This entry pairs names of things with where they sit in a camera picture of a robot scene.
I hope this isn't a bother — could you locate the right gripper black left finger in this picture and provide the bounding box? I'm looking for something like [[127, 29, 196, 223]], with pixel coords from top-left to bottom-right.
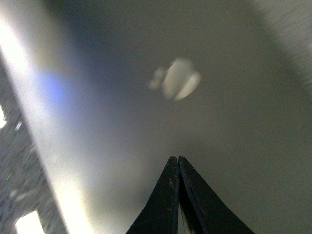
[[127, 156, 180, 234]]

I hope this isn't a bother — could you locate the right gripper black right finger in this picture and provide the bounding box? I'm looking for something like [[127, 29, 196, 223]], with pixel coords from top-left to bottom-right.
[[178, 156, 253, 234]]

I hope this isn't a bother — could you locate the silver laptop black keyboard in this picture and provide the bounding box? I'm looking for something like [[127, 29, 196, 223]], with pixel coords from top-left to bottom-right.
[[0, 0, 312, 234]]

